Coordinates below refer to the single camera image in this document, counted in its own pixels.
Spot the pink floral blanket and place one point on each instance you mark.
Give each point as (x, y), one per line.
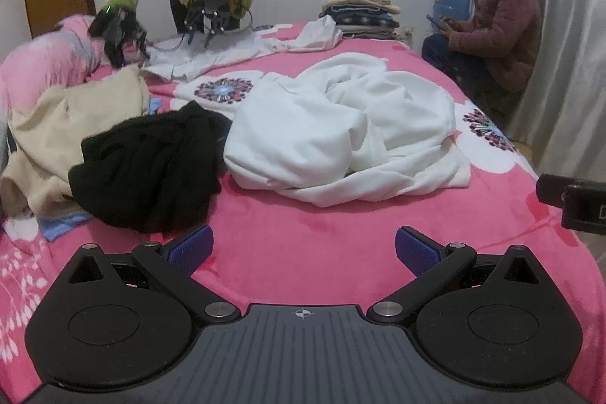
(331, 243)

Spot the black garment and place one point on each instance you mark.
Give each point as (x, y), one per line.
(151, 167)

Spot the white bear-print sweatshirt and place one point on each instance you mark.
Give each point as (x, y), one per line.
(307, 134)

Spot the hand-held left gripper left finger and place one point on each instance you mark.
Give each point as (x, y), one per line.
(191, 248)

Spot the stack of folded clothes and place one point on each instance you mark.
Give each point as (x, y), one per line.
(362, 13)

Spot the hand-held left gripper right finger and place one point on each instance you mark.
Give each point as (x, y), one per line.
(416, 252)

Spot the pink and blue striped clothes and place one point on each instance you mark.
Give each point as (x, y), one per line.
(42, 53)

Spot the grey curtain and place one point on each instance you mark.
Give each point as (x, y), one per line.
(558, 30)

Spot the beige garment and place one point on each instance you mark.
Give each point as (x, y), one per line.
(57, 124)

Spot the white shirt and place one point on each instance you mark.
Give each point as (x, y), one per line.
(199, 58)

